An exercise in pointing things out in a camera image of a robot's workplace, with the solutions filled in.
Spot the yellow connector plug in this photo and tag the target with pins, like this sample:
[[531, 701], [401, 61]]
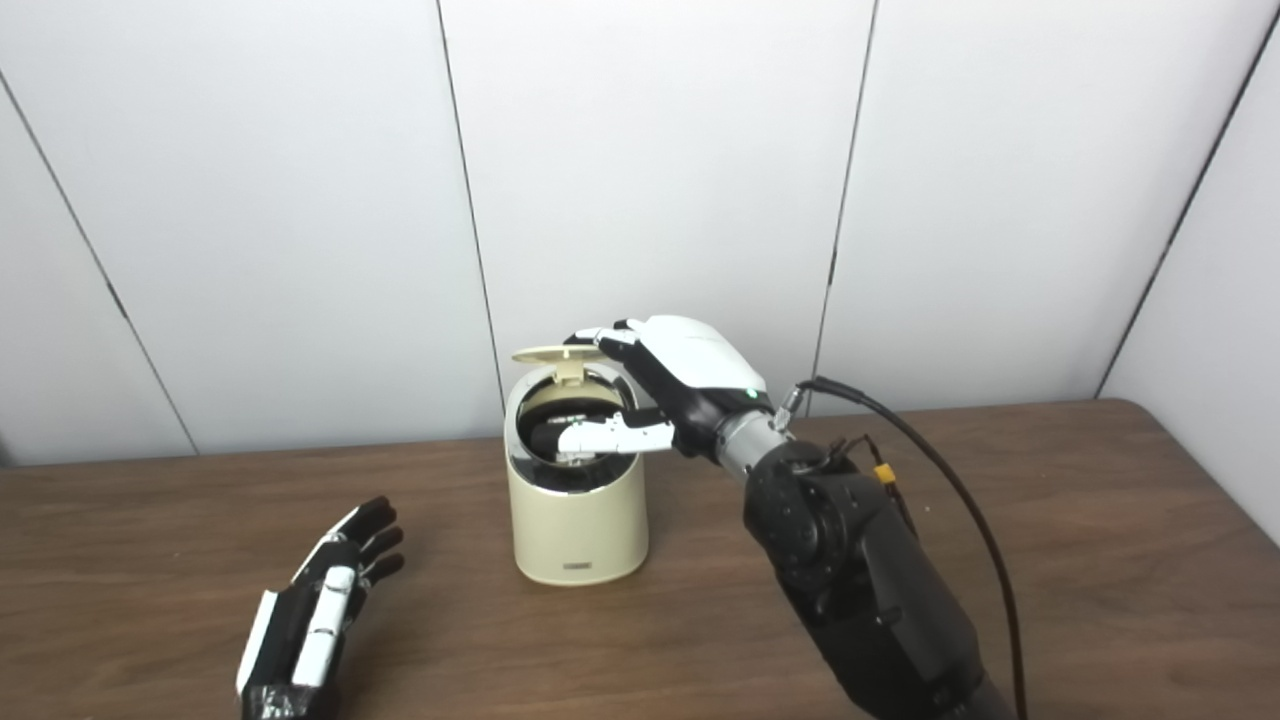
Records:
[[884, 474]]

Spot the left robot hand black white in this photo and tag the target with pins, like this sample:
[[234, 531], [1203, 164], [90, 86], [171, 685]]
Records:
[[295, 630]]

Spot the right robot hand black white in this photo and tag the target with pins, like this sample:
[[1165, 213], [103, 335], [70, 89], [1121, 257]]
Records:
[[700, 370]]

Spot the cream round bin lid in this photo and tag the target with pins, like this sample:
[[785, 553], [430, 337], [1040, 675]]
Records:
[[555, 354]]

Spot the cream-colored round bin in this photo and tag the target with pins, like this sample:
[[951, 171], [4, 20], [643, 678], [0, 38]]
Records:
[[575, 525]]

